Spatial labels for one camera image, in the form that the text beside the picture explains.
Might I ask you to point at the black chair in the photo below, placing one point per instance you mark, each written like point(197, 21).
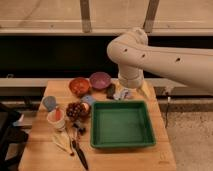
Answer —
point(10, 134)

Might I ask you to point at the dark small object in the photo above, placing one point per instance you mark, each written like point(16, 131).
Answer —
point(110, 91)

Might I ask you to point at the white paper cup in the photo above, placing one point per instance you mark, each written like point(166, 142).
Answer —
point(58, 125)

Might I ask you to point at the small dark toy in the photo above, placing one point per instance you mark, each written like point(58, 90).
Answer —
point(80, 127)

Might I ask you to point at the green plastic tray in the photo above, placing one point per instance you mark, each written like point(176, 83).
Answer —
point(121, 124)

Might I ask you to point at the red pepper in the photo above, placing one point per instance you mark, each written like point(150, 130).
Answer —
point(58, 114)

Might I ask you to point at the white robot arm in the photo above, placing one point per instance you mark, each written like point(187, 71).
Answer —
point(131, 52)

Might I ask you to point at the blue-grey cup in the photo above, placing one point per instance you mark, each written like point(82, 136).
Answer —
point(49, 103)

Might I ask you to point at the orange bowl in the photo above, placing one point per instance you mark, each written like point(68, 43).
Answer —
point(79, 86)

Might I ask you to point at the purple bowl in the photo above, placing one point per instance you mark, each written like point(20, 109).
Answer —
point(100, 80)

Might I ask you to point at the black handled knife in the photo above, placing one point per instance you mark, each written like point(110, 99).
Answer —
point(80, 153)

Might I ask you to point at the dark grape bunch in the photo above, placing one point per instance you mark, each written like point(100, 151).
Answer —
point(77, 110)

